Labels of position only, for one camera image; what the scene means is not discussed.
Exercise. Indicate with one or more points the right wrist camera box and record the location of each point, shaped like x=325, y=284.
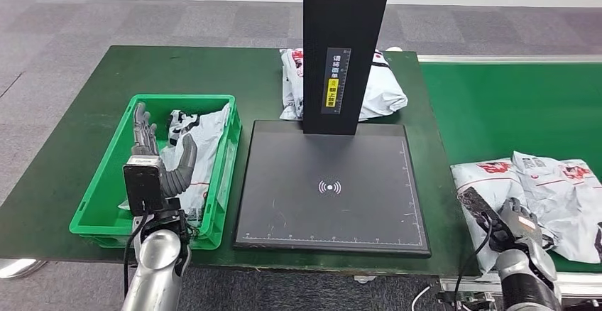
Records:
x=477, y=205

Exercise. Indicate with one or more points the black inbound scanner machine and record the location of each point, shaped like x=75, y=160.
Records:
x=329, y=215

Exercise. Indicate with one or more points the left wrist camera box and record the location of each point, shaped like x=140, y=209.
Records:
x=143, y=186

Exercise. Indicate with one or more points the shiny metal floor base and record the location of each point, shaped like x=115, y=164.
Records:
x=19, y=269

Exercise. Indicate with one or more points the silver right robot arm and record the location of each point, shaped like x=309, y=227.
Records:
x=526, y=280

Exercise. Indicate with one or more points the white poly mailer parcel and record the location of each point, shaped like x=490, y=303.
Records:
x=564, y=205
x=381, y=92
x=475, y=196
x=202, y=158

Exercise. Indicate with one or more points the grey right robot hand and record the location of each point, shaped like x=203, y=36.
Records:
x=522, y=238

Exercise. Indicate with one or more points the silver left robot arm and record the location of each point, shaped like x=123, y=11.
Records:
x=155, y=266

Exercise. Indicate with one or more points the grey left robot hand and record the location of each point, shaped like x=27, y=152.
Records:
x=178, y=177

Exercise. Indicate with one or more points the green plastic crate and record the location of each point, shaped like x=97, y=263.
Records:
x=103, y=196

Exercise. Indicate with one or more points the small white round object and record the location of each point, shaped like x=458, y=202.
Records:
x=394, y=49

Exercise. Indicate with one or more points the green conveyor belt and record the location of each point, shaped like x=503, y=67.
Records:
x=517, y=111

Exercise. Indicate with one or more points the small white table tab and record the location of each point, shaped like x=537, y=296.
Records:
x=364, y=279

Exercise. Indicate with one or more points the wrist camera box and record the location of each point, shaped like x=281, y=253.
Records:
x=143, y=186
x=477, y=205

